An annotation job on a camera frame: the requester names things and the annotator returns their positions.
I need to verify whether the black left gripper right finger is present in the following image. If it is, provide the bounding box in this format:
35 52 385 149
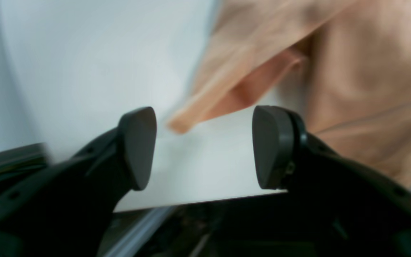
252 105 411 257

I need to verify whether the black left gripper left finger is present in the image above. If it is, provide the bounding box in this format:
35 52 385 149
0 107 157 257

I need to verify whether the peach T-shirt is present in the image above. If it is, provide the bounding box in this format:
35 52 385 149
169 0 411 188

